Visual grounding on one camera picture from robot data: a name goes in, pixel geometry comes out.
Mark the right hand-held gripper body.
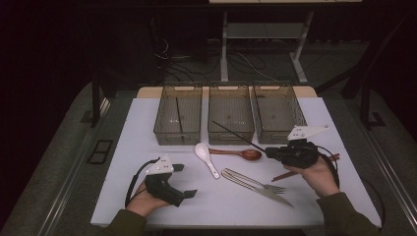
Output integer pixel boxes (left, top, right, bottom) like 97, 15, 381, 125
279, 124, 329, 170

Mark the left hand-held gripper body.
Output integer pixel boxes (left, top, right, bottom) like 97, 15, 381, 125
144, 154, 186, 208

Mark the brown wooden spoon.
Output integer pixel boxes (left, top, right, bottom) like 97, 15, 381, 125
208, 147, 264, 162

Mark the white ceramic spoon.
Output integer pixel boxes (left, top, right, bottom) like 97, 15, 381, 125
194, 142, 221, 180

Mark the steel fork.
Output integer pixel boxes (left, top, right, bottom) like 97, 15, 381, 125
224, 167, 287, 195

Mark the clear grey plastic bin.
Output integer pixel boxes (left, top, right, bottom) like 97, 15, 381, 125
251, 81, 310, 146
207, 81, 256, 147
152, 82, 204, 147

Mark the person's left hand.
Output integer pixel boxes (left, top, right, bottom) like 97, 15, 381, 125
125, 181, 172, 218

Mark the person's right hand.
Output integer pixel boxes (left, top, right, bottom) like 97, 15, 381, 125
283, 155, 341, 199

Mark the black metal stand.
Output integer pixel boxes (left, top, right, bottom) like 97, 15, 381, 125
90, 70, 114, 129
358, 75, 387, 131

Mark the right hand-held gripper cable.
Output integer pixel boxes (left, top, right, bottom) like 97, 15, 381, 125
316, 145, 387, 230

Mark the white floor cable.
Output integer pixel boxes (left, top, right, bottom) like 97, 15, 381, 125
235, 51, 278, 82

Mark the bundle of black floor cables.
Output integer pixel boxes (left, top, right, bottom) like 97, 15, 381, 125
153, 32, 267, 83

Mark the aluminium rail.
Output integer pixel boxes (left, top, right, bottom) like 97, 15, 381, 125
352, 119, 417, 229
33, 96, 112, 236

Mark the grey metal desk frame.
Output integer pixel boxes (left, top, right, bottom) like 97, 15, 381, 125
208, 0, 363, 85

